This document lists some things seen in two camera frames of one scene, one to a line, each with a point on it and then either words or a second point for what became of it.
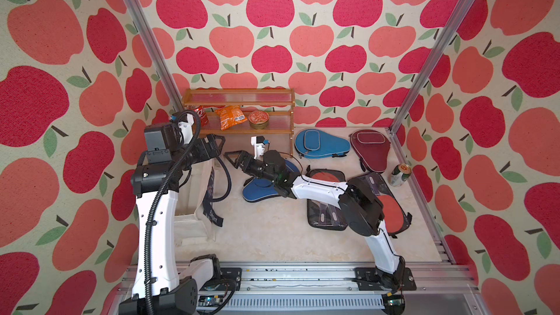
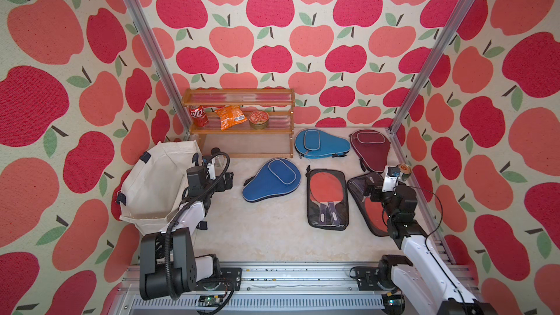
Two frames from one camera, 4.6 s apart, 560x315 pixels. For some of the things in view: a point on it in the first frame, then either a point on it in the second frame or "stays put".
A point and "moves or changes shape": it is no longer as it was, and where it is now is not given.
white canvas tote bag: (193, 227) moves or changes shape
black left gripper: (207, 154) → (222, 187)
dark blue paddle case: (261, 188) stays put
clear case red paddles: (322, 215) stays put
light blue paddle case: (312, 143) stays put
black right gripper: (240, 160) → (376, 195)
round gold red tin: (259, 119) stays put
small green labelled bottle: (399, 175) stays put
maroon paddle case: (373, 148) stays put
